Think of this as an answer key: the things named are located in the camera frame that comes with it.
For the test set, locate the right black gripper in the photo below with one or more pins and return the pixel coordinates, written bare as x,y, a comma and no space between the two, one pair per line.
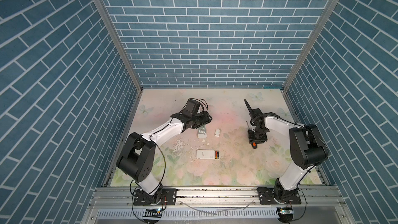
251,139

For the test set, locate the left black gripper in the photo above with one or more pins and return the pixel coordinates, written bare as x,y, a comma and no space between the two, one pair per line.
205,118

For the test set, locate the orange handled screwdriver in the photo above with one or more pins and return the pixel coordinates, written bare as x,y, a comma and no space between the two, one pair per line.
251,137

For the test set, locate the white remote control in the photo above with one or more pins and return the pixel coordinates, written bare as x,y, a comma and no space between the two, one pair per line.
207,154
202,132

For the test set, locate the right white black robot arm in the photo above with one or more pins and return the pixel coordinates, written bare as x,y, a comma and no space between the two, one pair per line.
307,147

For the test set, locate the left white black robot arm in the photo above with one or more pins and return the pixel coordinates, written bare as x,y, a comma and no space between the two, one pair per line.
137,155

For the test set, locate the right controller board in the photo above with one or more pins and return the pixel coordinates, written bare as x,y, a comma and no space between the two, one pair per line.
285,214

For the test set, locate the controller board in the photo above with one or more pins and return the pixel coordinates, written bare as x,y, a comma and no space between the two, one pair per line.
285,214
152,215

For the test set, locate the left controller board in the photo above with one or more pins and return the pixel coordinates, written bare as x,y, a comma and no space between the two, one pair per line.
152,215

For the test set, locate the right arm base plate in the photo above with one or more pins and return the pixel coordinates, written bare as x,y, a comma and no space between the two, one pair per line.
277,195

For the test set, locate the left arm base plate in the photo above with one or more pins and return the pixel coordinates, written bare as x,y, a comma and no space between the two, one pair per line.
166,196

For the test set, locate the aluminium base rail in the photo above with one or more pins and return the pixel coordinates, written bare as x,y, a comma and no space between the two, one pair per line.
219,205

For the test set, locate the left aluminium corner post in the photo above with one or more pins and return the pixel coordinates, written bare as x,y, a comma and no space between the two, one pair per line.
101,8

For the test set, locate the aluminium corner post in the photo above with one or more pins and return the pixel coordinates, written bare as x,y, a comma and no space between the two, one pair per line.
329,7
101,8

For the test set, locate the right aluminium corner post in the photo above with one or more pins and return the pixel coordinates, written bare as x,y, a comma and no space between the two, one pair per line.
329,7

